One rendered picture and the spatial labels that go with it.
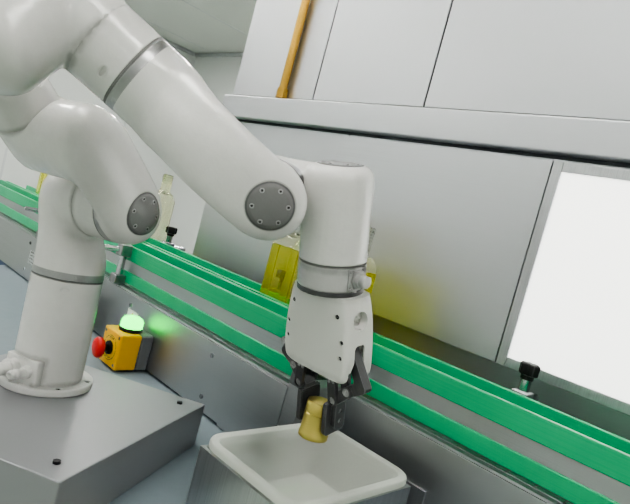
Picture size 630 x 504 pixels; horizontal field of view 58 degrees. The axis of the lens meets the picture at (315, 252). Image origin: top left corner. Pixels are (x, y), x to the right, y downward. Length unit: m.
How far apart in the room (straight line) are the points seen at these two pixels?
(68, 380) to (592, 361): 0.75
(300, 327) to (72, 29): 0.37
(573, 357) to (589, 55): 0.49
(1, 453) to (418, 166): 0.81
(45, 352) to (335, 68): 0.88
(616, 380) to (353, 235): 0.49
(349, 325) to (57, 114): 0.41
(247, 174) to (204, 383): 0.59
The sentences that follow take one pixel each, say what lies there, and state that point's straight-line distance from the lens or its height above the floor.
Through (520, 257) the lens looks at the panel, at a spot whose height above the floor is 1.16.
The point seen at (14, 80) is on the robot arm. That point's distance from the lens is 0.56.
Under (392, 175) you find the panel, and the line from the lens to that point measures 1.14.
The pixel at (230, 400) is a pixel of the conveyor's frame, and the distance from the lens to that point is 0.98.
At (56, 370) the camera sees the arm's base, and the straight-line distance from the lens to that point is 0.86.
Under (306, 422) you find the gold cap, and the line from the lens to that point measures 0.68.
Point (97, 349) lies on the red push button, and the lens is 1.15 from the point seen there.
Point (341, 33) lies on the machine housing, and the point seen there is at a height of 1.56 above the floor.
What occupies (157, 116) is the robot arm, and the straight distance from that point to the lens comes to 0.55.
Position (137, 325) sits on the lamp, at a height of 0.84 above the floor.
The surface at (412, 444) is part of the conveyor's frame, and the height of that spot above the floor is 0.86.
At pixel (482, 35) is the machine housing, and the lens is 1.18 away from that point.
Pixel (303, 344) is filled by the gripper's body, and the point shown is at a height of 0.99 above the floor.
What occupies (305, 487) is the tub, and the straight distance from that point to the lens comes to 0.85.
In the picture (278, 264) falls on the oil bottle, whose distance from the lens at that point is 1.09.
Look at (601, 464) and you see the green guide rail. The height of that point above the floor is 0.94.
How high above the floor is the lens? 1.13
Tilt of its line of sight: 3 degrees down
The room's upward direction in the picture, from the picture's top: 15 degrees clockwise
